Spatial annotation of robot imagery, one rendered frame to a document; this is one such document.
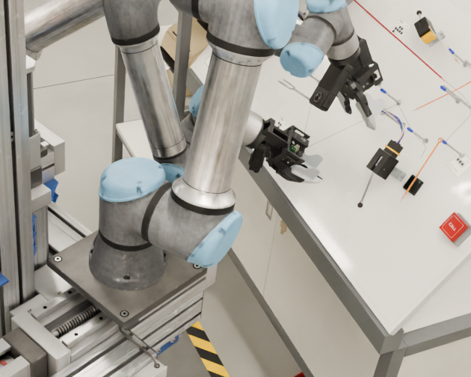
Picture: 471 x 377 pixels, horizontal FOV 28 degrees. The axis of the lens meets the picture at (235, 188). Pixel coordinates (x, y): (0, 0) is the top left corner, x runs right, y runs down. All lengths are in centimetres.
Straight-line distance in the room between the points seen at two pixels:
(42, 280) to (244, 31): 73
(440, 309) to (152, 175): 99
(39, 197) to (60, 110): 243
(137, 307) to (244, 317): 163
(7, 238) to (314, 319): 109
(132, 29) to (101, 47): 295
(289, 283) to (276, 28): 131
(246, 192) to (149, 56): 108
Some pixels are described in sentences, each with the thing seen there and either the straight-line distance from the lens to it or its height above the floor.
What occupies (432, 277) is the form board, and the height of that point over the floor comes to 100.
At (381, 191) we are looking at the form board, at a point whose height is 103.
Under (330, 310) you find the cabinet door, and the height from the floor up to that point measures 67.
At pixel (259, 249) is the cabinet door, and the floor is 55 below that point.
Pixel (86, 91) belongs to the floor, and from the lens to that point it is 439.
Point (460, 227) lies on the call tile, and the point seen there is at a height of 112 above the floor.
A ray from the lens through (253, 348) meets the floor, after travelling 327.
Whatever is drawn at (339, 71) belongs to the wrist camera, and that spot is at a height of 141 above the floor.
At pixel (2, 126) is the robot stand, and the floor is 150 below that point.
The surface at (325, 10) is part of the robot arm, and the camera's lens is 191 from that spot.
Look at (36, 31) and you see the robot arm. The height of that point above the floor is 142.
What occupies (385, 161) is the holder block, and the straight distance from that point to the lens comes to 224.
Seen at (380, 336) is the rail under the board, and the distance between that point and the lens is 222.
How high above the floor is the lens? 245
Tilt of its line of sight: 39 degrees down
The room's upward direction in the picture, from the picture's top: 8 degrees clockwise
